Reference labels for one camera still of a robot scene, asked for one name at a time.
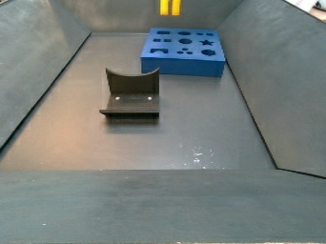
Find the yellow double-square peg block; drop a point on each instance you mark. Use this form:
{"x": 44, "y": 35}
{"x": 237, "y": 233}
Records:
{"x": 170, "y": 7}

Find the blue foam shape board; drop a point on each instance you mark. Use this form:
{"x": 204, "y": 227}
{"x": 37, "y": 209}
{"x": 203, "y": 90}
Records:
{"x": 183, "y": 52}

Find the black curved holder stand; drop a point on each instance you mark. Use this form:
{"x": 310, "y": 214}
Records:
{"x": 134, "y": 94}

